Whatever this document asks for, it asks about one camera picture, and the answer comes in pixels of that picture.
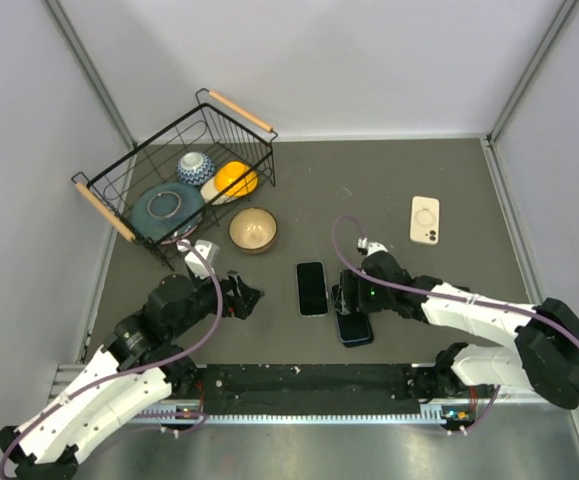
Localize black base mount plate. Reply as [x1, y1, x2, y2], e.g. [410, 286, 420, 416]
[195, 364, 440, 416]

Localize white bowl in basket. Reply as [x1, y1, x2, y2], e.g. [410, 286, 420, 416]
[200, 177, 237, 205]

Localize teal blue phone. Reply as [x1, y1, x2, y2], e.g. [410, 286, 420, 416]
[296, 261, 330, 317]

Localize black wire basket wooden handles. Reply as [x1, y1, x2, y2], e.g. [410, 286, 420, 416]
[72, 88, 278, 269]

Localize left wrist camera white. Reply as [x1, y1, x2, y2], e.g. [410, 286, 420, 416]
[176, 239, 220, 279]

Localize beige brown bowl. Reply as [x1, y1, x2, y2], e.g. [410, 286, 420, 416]
[228, 208, 278, 254]

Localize dark blue phone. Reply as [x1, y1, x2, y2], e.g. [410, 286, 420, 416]
[335, 302, 374, 348]

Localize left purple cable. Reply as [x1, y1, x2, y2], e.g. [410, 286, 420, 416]
[0, 241, 223, 476]

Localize blue white patterned bowl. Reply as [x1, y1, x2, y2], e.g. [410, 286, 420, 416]
[177, 152, 216, 187]

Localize aluminium rail with comb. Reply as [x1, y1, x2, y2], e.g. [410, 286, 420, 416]
[53, 362, 579, 426]

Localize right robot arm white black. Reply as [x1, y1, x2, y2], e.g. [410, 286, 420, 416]
[335, 244, 579, 410]

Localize pink plate under teal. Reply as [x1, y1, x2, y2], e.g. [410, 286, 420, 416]
[161, 224, 198, 245]

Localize teal blue plate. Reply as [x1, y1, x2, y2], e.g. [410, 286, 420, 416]
[130, 182, 205, 241]

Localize cream phone case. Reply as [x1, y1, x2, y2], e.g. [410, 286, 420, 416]
[409, 196, 440, 246]

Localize yellow bowl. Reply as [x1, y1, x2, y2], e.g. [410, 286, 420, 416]
[214, 161, 259, 198]

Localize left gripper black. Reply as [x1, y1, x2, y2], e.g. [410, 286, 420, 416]
[169, 266, 264, 338]

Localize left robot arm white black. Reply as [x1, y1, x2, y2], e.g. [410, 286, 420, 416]
[0, 272, 264, 479]

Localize black phone case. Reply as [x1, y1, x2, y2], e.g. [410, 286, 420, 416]
[331, 285, 341, 309]

